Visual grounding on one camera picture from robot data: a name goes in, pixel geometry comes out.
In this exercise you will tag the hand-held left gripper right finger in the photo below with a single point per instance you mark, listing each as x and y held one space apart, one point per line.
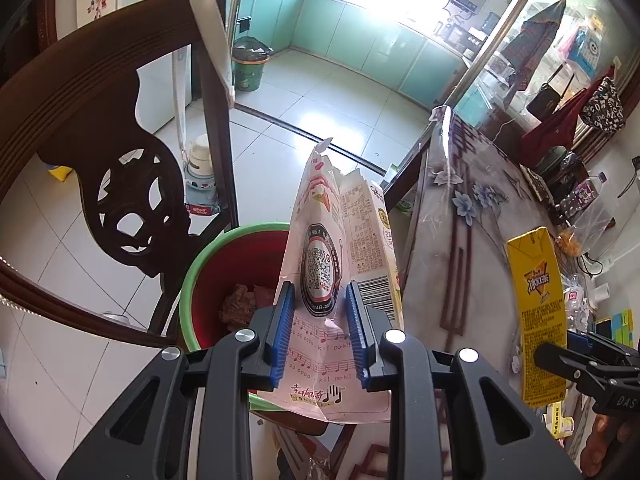
357 330

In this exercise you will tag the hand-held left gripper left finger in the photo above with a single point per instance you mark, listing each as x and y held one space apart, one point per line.
282 320

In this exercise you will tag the blue white hanging organiser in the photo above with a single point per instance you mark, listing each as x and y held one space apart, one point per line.
586 47

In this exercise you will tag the carved dark wooden chair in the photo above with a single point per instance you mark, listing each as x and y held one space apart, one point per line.
75 85

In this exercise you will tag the white blue jar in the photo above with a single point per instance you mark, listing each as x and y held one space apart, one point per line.
201 170

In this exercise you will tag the pink printed pouch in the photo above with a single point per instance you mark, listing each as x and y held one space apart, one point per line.
320 255

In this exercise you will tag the black white patterned bag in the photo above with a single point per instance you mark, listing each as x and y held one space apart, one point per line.
605 105

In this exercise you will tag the small yellow box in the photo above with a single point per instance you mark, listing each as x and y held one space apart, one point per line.
557 420

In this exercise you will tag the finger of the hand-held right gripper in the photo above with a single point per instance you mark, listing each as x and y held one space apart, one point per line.
570 365
585 344

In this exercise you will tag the glass sliding door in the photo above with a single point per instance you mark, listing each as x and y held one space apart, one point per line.
505 35

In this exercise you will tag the blue red hanging cloth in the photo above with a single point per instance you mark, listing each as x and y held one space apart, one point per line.
532 45

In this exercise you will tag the red basin with green rim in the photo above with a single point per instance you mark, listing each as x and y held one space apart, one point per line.
215 270

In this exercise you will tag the person's right hand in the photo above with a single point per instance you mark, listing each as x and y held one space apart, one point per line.
607 442

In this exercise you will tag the green trash can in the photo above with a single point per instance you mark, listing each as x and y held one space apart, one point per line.
250 67

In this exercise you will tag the dark red garment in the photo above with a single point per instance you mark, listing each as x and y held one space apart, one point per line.
560 132

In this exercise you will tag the yellow drink carton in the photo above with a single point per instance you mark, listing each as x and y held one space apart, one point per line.
537 300

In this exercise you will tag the clear zip bag orange snacks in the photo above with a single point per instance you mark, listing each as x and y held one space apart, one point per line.
585 232

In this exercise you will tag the teal kitchen base cabinets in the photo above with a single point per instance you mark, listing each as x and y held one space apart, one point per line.
350 30

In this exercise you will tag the dark snack packet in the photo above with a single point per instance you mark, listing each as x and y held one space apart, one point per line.
537 182

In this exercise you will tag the crumpled brown wrapper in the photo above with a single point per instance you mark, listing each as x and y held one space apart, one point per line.
245 307

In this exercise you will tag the black handbag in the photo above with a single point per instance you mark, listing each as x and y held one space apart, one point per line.
545 100

